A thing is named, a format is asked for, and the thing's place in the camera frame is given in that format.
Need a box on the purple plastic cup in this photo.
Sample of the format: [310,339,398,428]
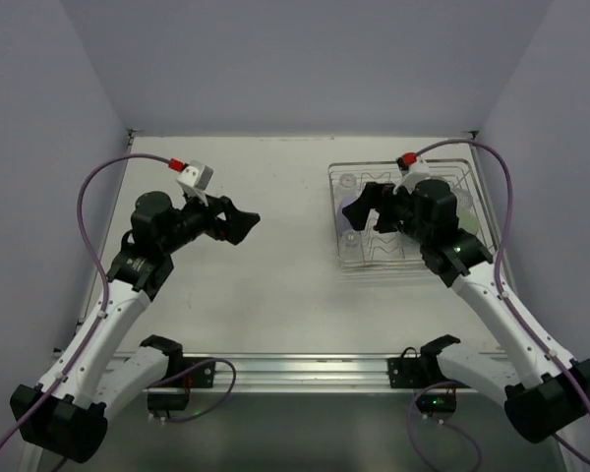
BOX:
[335,195,357,236]

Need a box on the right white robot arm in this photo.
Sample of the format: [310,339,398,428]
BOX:
[342,179,590,443]

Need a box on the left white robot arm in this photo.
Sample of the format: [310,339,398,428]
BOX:
[10,192,261,463]

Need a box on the large green cup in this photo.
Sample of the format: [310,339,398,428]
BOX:
[457,208,481,235]

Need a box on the left black controller box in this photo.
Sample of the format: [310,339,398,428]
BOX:
[147,393,189,419]

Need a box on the black controller box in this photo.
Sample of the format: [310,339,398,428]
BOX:
[147,393,189,419]
[416,391,457,421]

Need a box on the right black controller box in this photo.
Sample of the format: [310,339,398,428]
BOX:
[416,391,457,421]

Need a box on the metal wire dish rack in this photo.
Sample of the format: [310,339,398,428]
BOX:
[328,157,498,270]

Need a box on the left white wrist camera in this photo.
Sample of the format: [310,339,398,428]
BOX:
[176,160,213,207]

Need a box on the aluminium mounting rail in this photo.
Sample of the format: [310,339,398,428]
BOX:
[97,351,561,394]

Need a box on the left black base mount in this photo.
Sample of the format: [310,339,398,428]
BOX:
[165,356,215,389]

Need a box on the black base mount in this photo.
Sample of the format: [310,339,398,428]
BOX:
[165,356,215,389]
[386,346,440,389]

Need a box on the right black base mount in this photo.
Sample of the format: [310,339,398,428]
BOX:
[386,346,440,389]

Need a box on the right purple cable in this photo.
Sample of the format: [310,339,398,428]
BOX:
[396,139,590,467]

